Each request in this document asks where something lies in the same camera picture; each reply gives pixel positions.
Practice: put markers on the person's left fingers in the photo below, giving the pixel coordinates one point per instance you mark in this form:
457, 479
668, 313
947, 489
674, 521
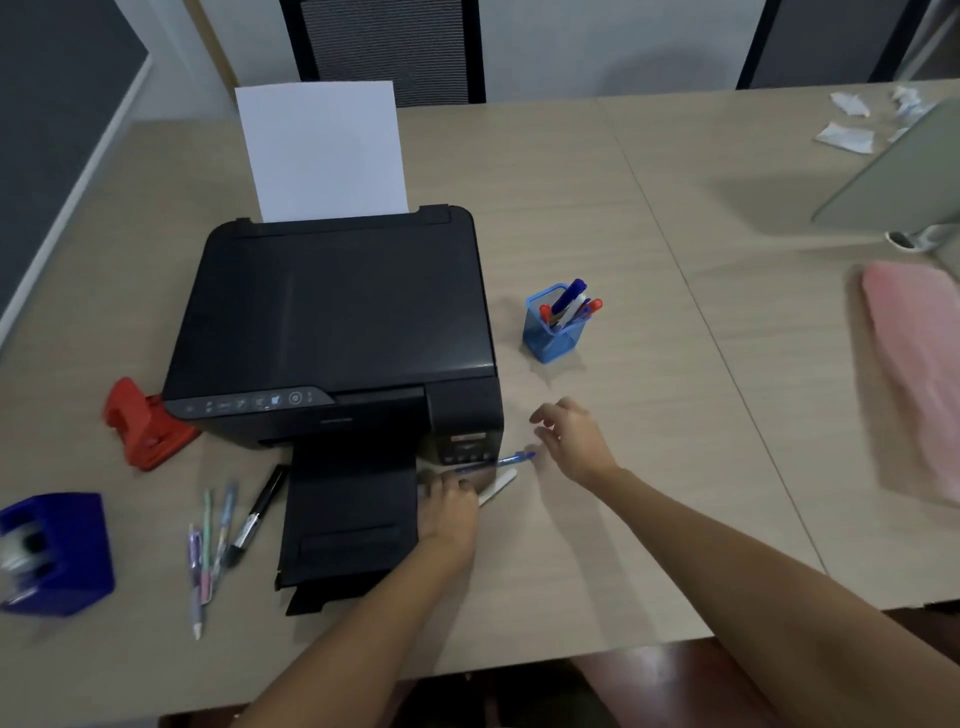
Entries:
452, 484

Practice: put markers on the blue ballpoint pen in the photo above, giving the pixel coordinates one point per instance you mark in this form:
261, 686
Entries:
499, 461

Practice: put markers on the black marker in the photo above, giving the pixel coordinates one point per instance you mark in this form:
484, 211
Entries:
256, 516

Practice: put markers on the person's right fingers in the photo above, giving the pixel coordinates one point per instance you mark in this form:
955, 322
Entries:
549, 427

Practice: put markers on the blue marker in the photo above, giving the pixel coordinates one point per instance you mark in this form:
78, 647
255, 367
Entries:
570, 294

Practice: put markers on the person's left forearm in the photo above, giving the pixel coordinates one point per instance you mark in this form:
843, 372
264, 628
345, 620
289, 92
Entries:
352, 645

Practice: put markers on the person's right hand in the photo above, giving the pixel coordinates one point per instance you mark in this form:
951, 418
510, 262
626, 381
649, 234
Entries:
579, 444

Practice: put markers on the person's left hand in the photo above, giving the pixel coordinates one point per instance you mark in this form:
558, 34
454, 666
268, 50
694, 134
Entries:
450, 517

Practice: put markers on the blue tape dispenser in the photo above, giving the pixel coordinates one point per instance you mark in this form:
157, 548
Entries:
64, 551

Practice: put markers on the crumpled white paper scrap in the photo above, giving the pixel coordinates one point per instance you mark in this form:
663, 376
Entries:
846, 138
911, 101
851, 103

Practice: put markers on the blue grey pen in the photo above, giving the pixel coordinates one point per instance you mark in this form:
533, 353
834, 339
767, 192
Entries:
223, 529

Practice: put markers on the white paper sheet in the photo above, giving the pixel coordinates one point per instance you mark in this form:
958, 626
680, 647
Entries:
322, 150

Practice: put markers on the red hole punch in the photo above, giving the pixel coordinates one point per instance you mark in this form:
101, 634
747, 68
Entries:
139, 427

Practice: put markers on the red capped pen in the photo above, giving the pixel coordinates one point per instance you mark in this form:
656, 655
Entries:
589, 309

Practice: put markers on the black inkjet printer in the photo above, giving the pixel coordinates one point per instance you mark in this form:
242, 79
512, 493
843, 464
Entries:
337, 322

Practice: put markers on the blue mesh pen holder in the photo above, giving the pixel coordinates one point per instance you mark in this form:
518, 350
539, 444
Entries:
551, 337

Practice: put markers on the grey monitor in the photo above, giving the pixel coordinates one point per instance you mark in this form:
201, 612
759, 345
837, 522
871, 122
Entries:
896, 176

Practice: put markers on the white correction pen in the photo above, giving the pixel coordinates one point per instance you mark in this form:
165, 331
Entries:
499, 486

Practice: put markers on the white monitor stand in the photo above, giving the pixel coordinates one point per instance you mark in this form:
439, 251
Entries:
919, 238

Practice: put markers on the person's right forearm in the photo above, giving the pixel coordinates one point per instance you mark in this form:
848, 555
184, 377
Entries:
765, 600

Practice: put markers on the green pen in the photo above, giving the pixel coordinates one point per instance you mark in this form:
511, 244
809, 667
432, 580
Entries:
206, 525

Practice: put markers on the pink cloth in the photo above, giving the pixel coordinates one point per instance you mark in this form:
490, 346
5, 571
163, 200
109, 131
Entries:
919, 360

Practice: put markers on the black mesh office chair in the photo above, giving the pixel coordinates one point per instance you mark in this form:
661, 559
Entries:
390, 45

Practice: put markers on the purple pen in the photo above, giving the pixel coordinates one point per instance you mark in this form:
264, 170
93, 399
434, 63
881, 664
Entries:
196, 581

